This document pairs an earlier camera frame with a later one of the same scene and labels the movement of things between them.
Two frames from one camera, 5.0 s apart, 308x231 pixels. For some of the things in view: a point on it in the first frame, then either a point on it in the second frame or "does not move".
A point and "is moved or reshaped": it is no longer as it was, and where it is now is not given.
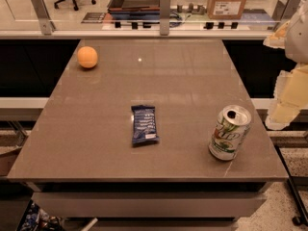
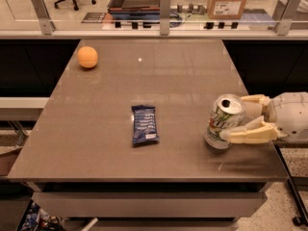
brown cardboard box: x=227 y=1 does not move
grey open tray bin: x=135 y=0 does not move
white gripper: x=298 y=38 -> x=289 y=114
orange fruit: x=87 y=57 does not move
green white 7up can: x=231 y=128 is moved or reshaped
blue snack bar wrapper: x=143 y=125 does not move
